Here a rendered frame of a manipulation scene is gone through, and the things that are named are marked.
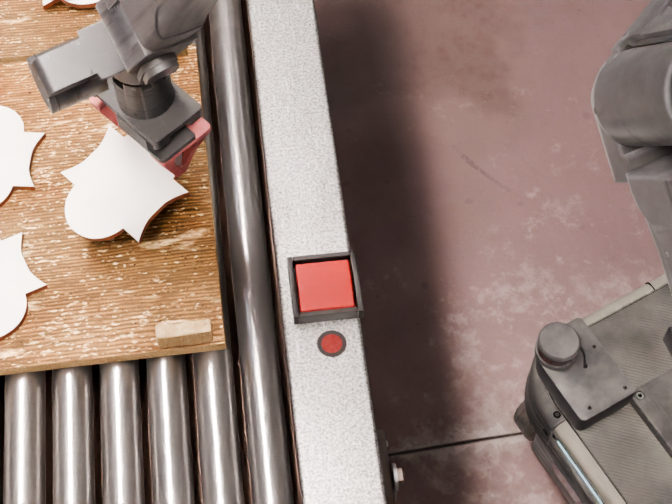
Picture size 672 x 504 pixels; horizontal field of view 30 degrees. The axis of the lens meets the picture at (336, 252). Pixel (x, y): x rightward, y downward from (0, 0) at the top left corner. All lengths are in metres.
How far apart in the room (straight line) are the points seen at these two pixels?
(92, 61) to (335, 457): 0.46
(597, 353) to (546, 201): 0.55
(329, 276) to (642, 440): 0.86
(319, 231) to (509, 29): 1.47
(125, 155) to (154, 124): 0.11
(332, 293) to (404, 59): 1.44
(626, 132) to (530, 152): 1.90
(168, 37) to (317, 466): 0.47
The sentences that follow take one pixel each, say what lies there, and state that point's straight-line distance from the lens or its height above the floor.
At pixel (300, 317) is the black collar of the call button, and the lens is 1.35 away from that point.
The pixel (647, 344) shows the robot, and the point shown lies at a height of 0.24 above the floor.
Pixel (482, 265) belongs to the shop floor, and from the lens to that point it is 2.47.
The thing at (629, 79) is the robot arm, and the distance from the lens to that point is 0.71.
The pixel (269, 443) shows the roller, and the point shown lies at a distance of 1.30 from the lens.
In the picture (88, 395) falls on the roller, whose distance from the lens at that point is 1.35.
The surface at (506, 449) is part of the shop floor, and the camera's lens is 2.31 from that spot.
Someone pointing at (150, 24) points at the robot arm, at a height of 1.31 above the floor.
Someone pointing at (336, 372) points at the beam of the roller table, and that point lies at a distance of 1.33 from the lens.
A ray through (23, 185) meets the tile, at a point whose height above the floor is 0.94.
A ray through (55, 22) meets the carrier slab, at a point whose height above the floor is 0.94.
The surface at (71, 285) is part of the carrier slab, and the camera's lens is 1.39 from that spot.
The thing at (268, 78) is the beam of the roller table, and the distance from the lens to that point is 1.54.
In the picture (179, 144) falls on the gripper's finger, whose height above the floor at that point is 1.09.
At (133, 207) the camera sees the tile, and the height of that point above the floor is 1.01.
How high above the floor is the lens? 2.12
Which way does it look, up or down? 59 degrees down
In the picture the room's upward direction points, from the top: 1 degrees clockwise
